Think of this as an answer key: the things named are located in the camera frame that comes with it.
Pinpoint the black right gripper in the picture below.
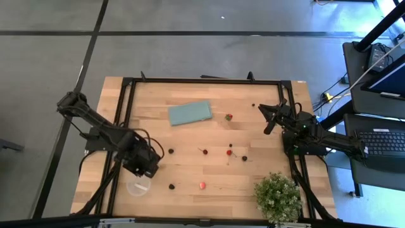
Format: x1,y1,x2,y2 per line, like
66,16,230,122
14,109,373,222
258,100,300,128

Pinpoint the grey chair base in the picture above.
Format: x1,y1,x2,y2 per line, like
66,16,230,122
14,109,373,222
0,138,25,153

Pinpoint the green potted plant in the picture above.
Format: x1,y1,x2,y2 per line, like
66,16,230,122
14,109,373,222
253,172,304,226

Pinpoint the black power adapter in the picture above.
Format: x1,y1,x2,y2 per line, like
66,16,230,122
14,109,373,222
366,43,394,73

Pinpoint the black laptop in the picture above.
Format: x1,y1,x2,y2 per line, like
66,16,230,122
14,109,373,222
354,127,405,174

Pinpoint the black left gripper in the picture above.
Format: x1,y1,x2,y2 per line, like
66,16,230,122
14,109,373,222
121,140,161,179

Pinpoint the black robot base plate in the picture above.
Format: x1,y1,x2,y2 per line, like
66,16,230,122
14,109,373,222
84,126,131,153
282,130,329,156

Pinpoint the black metal pole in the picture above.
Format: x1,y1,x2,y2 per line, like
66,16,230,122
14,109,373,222
319,100,355,130
353,0,405,53

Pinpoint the black aluminium table frame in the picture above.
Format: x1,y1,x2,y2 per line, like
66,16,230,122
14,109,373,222
0,71,405,228

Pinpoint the clear round plastic container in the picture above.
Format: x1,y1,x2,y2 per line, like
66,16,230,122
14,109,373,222
125,174,152,198

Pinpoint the black computer monitor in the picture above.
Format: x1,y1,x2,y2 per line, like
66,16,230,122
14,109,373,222
360,53,405,102

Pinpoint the white cable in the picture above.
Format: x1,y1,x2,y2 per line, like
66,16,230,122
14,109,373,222
347,37,405,92

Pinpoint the dark grey desk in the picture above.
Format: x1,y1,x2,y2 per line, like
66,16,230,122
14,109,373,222
342,41,405,115
343,113,405,198

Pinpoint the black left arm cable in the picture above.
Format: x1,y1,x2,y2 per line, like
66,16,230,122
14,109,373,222
134,127,166,160

